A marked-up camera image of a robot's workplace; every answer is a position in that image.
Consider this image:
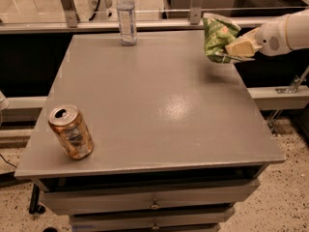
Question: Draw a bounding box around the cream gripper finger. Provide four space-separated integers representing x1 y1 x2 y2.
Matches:
225 28 262 57
215 52 254 63

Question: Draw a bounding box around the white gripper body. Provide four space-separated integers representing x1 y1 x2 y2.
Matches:
255 15 291 56

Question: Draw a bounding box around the green jalapeno chip bag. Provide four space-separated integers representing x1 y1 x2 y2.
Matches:
203 13 240 63

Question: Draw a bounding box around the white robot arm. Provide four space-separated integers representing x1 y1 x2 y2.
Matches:
220 9 309 62

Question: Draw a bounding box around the clear plastic water bottle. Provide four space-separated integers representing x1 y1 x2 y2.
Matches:
116 0 137 45

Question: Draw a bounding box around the grey drawer cabinet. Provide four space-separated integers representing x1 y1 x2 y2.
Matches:
15 31 284 232

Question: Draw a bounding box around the upper grey drawer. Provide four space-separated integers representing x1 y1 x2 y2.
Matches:
41 179 260 215

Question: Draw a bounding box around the grey drawer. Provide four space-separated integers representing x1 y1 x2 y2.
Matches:
41 179 260 215
70 207 235 232

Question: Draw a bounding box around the lower grey drawer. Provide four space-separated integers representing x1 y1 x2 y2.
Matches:
70 207 235 232

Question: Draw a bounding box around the crushed orange soda can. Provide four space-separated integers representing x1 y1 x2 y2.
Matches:
48 104 94 160

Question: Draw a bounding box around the black caster wheel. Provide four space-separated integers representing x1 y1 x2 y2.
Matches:
28 185 45 215

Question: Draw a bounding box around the black cable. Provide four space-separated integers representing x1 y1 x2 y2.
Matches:
88 0 103 22

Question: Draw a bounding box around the metal railing frame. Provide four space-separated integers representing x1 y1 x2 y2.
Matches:
0 0 309 35

